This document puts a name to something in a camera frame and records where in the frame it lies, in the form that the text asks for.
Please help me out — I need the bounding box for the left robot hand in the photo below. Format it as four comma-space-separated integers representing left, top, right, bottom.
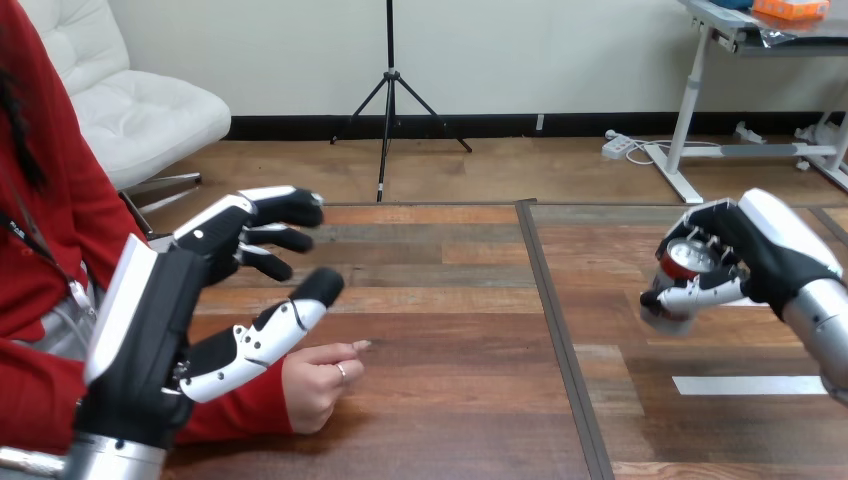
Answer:
72, 185, 346, 450

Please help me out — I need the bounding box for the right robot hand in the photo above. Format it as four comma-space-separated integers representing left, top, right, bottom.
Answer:
639, 188, 845, 323

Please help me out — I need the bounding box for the person's hand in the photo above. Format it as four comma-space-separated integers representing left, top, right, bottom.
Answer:
281, 339, 373, 436

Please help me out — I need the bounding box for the red and white drink can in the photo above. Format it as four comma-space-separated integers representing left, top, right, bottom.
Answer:
641, 237, 721, 337

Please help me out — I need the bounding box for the person's forearm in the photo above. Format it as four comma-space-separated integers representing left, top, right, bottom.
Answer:
0, 337, 295, 458

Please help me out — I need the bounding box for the person's body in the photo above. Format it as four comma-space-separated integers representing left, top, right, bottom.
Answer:
0, 0, 148, 362

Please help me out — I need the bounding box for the white desk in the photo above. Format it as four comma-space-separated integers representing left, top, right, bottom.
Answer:
644, 0, 848, 205

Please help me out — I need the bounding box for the white power strip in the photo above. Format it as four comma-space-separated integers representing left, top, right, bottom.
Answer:
601, 130, 635, 161

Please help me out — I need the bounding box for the white cushioned chair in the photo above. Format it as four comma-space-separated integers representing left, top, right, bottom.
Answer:
19, 0, 232, 217

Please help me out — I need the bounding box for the orange thing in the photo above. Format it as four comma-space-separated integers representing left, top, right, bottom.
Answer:
752, 0, 831, 20

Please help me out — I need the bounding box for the black tripod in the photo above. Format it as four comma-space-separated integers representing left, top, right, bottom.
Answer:
330, 0, 474, 204

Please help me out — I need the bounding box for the tangle of cables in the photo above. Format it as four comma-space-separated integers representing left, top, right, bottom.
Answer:
624, 137, 722, 167

